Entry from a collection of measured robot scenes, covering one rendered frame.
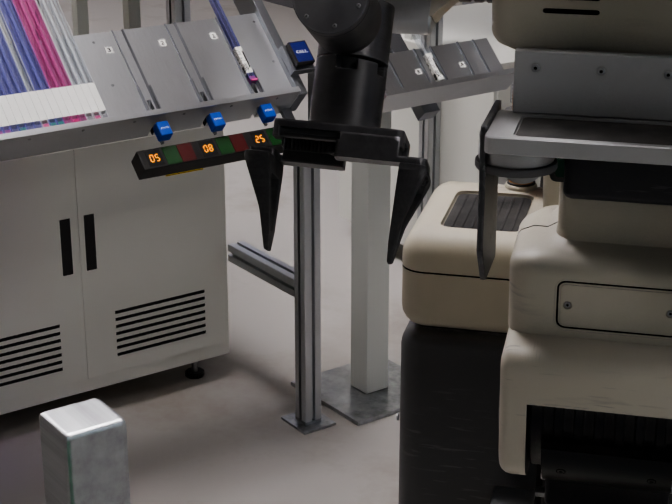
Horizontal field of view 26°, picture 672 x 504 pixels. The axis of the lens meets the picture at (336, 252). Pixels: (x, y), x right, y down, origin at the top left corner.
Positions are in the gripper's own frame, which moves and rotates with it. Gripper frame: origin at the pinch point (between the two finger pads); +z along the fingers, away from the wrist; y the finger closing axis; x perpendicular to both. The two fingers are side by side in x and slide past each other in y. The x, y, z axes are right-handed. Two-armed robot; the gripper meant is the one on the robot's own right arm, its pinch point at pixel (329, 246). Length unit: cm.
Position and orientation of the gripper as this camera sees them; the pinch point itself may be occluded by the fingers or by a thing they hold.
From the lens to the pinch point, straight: 113.9
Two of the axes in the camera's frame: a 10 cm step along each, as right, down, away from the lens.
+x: 1.3, 1.2, 9.8
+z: -1.2, 9.9, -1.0
